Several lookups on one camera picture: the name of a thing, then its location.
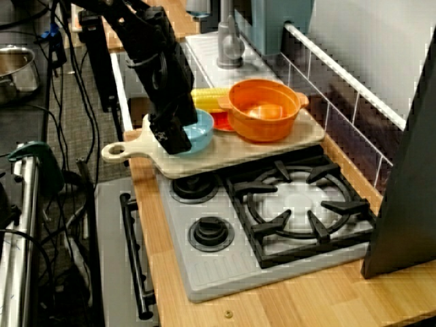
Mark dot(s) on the black upright post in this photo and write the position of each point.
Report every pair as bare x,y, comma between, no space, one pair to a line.
98,61

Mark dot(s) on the white toy sink unit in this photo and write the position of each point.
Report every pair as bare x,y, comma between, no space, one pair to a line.
204,58

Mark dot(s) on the orange plastic pot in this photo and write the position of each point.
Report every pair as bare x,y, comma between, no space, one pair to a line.
262,126

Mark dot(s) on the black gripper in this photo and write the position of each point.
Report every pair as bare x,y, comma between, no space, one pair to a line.
160,81

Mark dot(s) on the teal box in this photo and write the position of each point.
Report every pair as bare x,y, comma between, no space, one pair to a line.
279,27

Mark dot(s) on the wooden countertop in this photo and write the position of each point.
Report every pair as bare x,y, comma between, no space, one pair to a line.
323,299

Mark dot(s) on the red plate with white rim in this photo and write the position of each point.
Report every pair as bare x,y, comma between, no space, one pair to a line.
223,121

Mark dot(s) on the green clamp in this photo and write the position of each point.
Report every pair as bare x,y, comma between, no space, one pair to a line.
47,163

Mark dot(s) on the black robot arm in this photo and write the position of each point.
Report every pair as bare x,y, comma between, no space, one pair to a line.
119,17

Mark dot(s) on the aluminium frame rail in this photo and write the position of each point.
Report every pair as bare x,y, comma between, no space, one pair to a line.
20,238

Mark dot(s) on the white oven door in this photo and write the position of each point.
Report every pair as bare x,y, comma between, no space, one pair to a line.
112,255

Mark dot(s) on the dark tile backsplash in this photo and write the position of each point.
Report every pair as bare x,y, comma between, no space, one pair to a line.
344,112

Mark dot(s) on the black angled side panel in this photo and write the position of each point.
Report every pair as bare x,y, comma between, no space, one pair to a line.
408,204

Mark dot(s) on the steel pot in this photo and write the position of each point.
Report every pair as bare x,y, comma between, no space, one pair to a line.
17,71

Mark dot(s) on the yellow toy corn cob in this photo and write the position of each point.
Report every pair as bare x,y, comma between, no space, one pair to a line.
209,97

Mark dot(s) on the black stove knob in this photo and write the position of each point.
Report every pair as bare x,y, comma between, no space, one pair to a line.
194,190
211,233

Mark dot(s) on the grey toy stovetop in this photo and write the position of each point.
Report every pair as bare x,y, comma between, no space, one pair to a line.
211,272

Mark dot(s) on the brass countertop screw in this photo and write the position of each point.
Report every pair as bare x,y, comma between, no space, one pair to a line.
226,312

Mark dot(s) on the blue connector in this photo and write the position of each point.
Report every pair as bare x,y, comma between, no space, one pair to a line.
50,30

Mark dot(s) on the black burner grate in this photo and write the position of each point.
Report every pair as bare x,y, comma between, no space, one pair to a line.
259,231

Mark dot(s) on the light blue bowl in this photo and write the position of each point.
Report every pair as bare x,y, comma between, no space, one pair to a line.
201,134

